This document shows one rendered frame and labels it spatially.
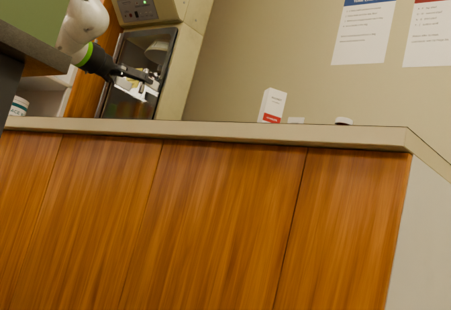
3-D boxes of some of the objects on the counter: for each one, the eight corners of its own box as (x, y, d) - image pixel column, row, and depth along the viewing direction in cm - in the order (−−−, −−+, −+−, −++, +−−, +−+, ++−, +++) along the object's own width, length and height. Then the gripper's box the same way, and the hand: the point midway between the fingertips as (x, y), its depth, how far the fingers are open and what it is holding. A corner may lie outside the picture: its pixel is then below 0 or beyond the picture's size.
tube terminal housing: (136, 164, 247) (185, -9, 264) (195, 170, 226) (245, -18, 243) (88, 144, 229) (144, -40, 246) (147, 148, 208) (205, -53, 225)
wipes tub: (7, 136, 261) (18, 103, 264) (24, 137, 252) (35, 103, 255) (-21, 126, 251) (-9, 91, 254) (-4, 127, 243) (8, 91, 246)
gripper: (125, 48, 190) (172, 76, 205) (76, 52, 206) (123, 78, 222) (119, 70, 188) (166, 97, 204) (70, 73, 204) (117, 97, 220)
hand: (141, 86), depth 212 cm, fingers open, 13 cm apart
